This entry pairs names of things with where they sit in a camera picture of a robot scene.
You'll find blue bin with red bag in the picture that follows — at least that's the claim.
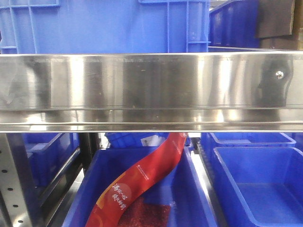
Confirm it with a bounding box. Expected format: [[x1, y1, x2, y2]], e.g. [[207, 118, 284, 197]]
[[63, 147, 217, 227]]

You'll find large blue crate top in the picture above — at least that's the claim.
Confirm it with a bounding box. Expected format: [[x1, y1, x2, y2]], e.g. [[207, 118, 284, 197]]
[[0, 0, 210, 54]]

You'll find perforated steel upright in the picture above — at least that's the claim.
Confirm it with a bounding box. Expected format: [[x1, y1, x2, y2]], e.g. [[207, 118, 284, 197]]
[[0, 133, 32, 227]]

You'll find red snack bag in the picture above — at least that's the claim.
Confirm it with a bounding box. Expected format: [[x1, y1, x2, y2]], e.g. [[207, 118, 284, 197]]
[[85, 132, 188, 227]]

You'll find dark red mesh pad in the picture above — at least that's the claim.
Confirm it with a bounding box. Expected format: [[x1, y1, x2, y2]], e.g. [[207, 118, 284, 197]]
[[117, 197, 171, 227]]

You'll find stainless steel shelf rail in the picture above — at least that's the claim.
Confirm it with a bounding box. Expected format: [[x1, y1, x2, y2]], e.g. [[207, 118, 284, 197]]
[[0, 51, 303, 132]]

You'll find empty blue bin right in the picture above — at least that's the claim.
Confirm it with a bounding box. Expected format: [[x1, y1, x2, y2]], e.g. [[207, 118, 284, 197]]
[[213, 147, 303, 227]]

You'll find blue bin upper right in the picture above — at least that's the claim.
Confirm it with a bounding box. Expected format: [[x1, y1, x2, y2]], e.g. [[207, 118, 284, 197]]
[[209, 0, 259, 48]]

